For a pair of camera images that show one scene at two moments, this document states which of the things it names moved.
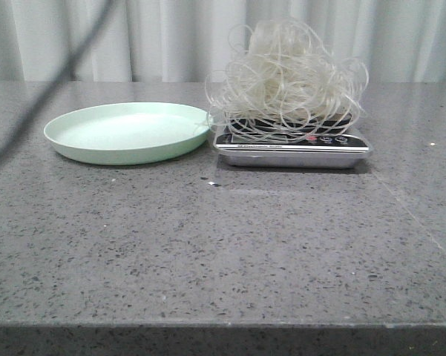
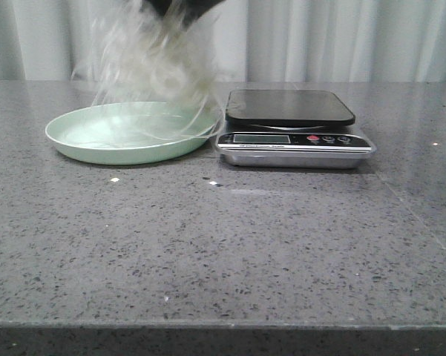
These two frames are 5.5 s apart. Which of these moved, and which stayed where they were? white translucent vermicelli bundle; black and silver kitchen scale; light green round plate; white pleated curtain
Moved: white translucent vermicelli bundle
Stayed: black and silver kitchen scale; light green round plate; white pleated curtain
